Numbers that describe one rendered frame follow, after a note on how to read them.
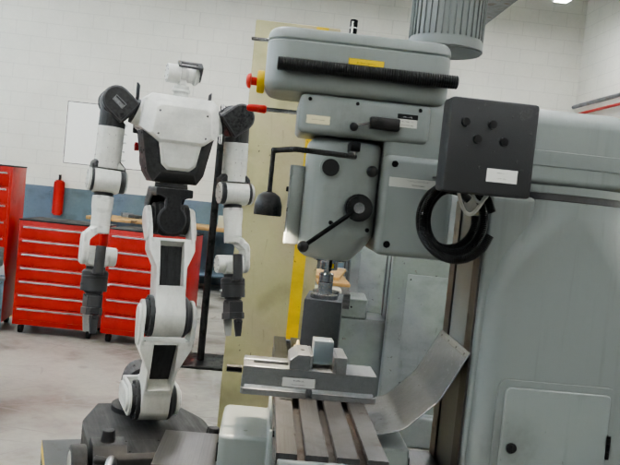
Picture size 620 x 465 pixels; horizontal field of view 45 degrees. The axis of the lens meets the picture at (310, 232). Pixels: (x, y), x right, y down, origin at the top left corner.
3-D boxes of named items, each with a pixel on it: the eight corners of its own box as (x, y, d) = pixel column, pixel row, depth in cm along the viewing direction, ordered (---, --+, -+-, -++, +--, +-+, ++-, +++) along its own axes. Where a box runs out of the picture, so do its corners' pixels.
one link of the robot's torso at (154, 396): (119, 403, 276) (137, 290, 259) (173, 402, 284) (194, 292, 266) (124, 431, 263) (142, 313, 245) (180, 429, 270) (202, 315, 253)
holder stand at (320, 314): (298, 356, 239) (304, 294, 238) (304, 342, 260) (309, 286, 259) (336, 361, 238) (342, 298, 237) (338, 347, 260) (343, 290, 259)
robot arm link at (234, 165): (211, 201, 278) (215, 141, 276) (244, 203, 283) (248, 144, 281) (220, 204, 267) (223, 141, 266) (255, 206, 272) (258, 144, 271)
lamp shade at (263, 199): (250, 212, 196) (252, 189, 196) (276, 215, 199) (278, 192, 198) (257, 214, 189) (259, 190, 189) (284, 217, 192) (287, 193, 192)
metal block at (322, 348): (312, 363, 194) (314, 340, 194) (310, 358, 200) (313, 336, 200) (331, 364, 195) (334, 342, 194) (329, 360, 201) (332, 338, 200)
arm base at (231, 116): (215, 140, 281) (208, 110, 279) (246, 133, 285) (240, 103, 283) (225, 140, 267) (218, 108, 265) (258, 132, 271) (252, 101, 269)
